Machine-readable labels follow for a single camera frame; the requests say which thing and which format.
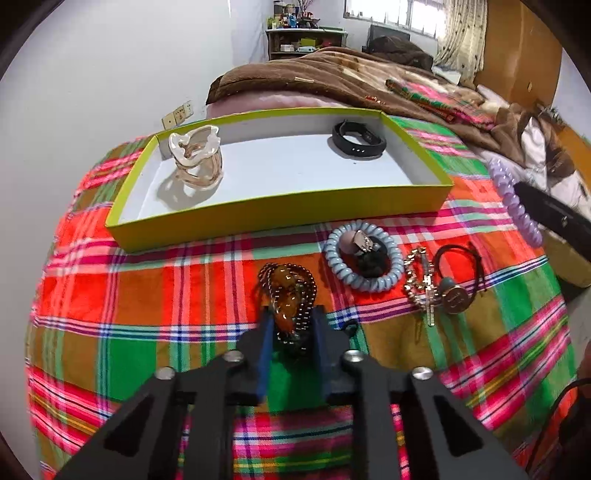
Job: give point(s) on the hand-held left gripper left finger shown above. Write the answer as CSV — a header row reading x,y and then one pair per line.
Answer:
x,y
262,364

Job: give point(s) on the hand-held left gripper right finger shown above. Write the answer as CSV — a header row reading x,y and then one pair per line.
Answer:
x,y
322,355

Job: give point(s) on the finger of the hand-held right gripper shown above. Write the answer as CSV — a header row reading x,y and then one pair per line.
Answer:
x,y
554,213

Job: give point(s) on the rhinestone hair clip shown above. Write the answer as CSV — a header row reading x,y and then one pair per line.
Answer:
x,y
411,286

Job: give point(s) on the yellow-green cardboard tray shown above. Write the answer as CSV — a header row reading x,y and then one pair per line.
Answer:
x,y
286,170

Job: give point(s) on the white printed bedding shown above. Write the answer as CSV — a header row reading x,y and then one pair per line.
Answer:
x,y
535,143

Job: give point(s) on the plaid bed cloth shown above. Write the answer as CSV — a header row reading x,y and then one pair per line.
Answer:
x,y
138,323

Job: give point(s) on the folded plaid cloth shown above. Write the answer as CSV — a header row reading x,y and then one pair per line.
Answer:
x,y
443,99

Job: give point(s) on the wooden wardrobe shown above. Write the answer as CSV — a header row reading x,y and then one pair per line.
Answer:
x,y
517,46

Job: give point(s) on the black wristband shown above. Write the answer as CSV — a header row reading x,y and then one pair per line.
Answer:
x,y
369,151

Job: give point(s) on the patterned curtain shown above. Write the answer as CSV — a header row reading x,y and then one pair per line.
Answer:
x,y
461,37

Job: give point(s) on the small red ornament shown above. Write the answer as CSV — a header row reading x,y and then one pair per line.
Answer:
x,y
373,98

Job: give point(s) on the dark brown clothing pile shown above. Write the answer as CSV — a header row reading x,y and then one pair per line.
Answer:
x,y
401,50

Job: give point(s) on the clear beige hair claw clip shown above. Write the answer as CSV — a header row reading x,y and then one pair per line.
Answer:
x,y
210,143

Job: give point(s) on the television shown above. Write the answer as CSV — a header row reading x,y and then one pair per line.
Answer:
x,y
378,31

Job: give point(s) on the window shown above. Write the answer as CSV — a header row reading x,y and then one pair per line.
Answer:
x,y
397,11

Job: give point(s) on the pink blanket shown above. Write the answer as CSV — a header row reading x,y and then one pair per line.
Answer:
x,y
258,101

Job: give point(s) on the brown blanket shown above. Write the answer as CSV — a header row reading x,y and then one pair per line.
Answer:
x,y
323,69

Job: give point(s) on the wooden shelf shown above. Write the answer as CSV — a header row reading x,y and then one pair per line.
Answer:
x,y
281,40

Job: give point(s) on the toys on shelf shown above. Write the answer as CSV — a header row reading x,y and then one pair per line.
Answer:
x,y
295,21

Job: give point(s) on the flower branches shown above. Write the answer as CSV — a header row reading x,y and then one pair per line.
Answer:
x,y
305,5

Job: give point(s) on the wall outlet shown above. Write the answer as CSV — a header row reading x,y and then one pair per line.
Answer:
x,y
178,115

